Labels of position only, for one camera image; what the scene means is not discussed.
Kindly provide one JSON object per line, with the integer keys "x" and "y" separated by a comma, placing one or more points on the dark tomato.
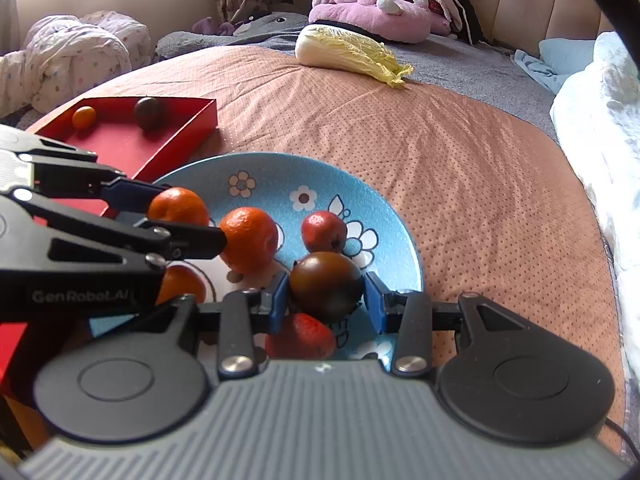
{"x": 147, "y": 112}
{"x": 325, "y": 280}

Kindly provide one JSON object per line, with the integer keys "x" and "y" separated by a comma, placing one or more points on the grey plush toy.
{"x": 277, "y": 22}

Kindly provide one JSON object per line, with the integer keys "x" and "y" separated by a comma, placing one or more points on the black cloth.
{"x": 462, "y": 5}

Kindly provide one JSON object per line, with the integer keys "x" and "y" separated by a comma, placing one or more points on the orange dotted blanket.
{"x": 475, "y": 160}

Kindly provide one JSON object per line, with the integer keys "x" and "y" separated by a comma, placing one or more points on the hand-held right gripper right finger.
{"x": 375, "y": 306}

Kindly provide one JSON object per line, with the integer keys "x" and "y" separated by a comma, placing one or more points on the white polka-dot duvet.
{"x": 65, "y": 60}

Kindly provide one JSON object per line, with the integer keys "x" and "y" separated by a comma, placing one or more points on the light blue cloth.
{"x": 560, "y": 57}

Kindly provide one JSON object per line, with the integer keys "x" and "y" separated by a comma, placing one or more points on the napa cabbage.
{"x": 330, "y": 52}

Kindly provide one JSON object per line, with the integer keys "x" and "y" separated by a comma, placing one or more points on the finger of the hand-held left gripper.
{"x": 130, "y": 195}
{"x": 195, "y": 242}

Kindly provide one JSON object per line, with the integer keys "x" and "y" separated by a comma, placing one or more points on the beige padded headboard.
{"x": 525, "y": 5}

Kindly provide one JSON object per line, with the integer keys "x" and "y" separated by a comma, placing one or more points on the white quilt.
{"x": 600, "y": 125}

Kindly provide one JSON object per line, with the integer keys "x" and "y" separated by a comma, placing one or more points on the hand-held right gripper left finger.
{"x": 278, "y": 302}

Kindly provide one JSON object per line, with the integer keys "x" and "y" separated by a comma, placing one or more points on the small orange mandarin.
{"x": 84, "y": 117}

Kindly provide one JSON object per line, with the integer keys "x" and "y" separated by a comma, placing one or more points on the red box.
{"x": 130, "y": 145}

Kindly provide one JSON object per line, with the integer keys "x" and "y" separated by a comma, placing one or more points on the blue cartoon plate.
{"x": 280, "y": 180}

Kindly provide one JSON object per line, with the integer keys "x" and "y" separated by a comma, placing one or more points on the purple plush toy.
{"x": 207, "y": 25}

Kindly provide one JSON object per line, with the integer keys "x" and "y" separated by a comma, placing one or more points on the pink plush toy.
{"x": 370, "y": 17}

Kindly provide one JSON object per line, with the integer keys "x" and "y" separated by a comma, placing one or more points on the grey bed sheet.
{"x": 450, "y": 65}

